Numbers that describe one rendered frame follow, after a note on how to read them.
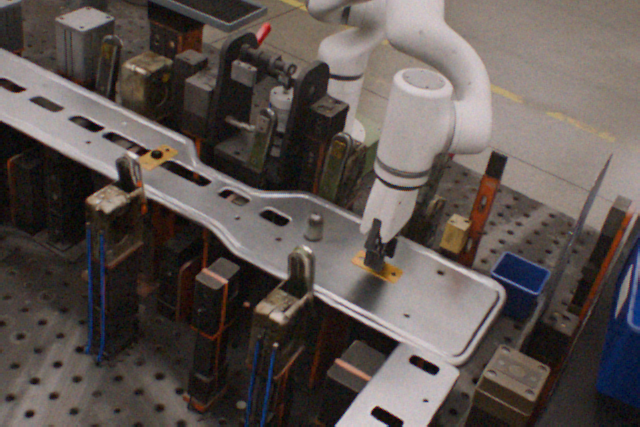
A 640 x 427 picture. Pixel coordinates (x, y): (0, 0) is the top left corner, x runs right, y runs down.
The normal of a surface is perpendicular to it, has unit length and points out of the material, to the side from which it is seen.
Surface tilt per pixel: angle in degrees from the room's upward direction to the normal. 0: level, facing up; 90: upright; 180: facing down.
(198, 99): 90
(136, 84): 90
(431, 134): 88
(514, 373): 0
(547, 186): 0
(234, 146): 0
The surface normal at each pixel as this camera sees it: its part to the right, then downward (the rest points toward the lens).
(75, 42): -0.51, 0.44
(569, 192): 0.15, -0.80
